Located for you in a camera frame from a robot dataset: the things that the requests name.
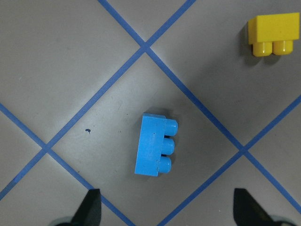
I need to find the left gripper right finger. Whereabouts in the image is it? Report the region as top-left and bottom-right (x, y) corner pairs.
(233, 188), (275, 226)

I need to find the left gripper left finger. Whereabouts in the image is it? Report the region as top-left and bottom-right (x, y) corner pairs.
(71, 189), (102, 226)

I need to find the blue toy block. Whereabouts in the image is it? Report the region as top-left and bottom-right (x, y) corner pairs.
(135, 113), (178, 177)

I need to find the yellow toy block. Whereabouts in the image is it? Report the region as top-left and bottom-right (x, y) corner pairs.
(247, 12), (300, 57)

